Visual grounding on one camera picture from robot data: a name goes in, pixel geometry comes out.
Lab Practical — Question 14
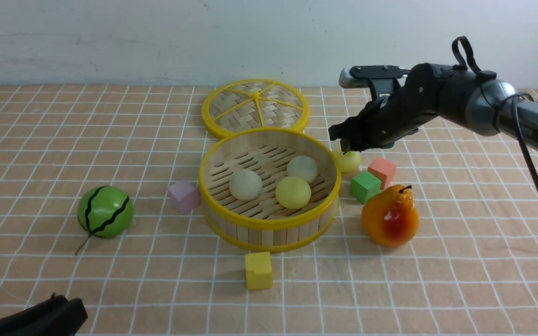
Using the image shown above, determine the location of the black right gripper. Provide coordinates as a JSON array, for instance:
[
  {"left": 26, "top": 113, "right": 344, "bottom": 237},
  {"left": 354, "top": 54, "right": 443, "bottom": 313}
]
[{"left": 328, "top": 63, "right": 451, "bottom": 152}]

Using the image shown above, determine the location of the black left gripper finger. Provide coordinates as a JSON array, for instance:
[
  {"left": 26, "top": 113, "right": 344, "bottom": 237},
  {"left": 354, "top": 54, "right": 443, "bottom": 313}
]
[{"left": 0, "top": 293, "right": 88, "bottom": 336}]

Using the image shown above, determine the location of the yellow bun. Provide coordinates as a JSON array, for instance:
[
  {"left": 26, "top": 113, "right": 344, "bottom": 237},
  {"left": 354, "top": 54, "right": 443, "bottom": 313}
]
[
  {"left": 275, "top": 176, "right": 311, "bottom": 209},
  {"left": 332, "top": 147, "right": 361, "bottom": 174}
]

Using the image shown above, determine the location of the white bun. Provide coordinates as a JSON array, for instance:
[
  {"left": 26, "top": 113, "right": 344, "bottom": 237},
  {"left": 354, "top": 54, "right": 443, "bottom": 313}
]
[
  {"left": 229, "top": 169, "right": 262, "bottom": 202},
  {"left": 286, "top": 155, "right": 319, "bottom": 184}
]

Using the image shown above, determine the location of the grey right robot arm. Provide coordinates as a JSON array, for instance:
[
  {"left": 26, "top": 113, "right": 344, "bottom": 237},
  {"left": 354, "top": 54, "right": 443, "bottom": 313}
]
[{"left": 328, "top": 63, "right": 538, "bottom": 152}]

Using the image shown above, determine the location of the woven steamer lid yellow rim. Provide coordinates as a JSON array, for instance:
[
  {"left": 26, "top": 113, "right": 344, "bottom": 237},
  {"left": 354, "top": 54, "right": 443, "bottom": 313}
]
[{"left": 201, "top": 78, "right": 310, "bottom": 140}]

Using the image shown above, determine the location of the bamboo steamer tray yellow rim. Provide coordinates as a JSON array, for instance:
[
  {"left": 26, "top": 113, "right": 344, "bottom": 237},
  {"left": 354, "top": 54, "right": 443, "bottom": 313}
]
[{"left": 198, "top": 128, "right": 341, "bottom": 253}]

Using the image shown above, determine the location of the salmon cube block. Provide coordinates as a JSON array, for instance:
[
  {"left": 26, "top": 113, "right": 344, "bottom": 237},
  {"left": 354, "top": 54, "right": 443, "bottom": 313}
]
[{"left": 367, "top": 157, "right": 396, "bottom": 190}]

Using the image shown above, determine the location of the green toy watermelon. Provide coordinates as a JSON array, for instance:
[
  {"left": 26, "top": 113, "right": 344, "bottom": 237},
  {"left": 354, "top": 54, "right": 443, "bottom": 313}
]
[{"left": 74, "top": 185, "right": 134, "bottom": 256}]

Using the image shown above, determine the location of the green cube block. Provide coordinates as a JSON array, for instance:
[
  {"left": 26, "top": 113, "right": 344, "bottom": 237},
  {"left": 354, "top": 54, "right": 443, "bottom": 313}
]
[{"left": 349, "top": 171, "right": 382, "bottom": 204}]

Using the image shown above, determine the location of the checked orange tablecloth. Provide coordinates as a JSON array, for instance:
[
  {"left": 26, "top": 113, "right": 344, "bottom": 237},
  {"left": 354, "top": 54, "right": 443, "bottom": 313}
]
[{"left": 0, "top": 84, "right": 538, "bottom": 336}]

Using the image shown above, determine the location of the orange toy pear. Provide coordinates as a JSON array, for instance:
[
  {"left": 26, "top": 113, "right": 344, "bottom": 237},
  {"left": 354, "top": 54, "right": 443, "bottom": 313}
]
[{"left": 361, "top": 184, "right": 420, "bottom": 248}]

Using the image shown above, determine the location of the pink cube block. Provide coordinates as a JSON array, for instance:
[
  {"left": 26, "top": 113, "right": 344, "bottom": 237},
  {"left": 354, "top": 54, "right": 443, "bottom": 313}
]
[{"left": 167, "top": 180, "right": 201, "bottom": 214}]

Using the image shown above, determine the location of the yellow notched block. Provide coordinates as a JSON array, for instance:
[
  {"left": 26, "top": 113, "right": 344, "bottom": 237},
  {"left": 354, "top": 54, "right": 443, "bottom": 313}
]
[{"left": 245, "top": 252, "right": 273, "bottom": 291}]

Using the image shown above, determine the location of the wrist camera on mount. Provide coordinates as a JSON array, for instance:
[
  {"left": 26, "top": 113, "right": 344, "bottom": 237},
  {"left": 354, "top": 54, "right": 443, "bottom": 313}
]
[{"left": 338, "top": 65, "right": 410, "bottom": 100}]

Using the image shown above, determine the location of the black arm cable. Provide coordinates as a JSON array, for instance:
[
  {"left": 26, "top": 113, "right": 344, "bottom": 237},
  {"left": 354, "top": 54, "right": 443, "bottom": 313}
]
[{"left": 451, "top": 36, "right": 538, "bottom": 273}]

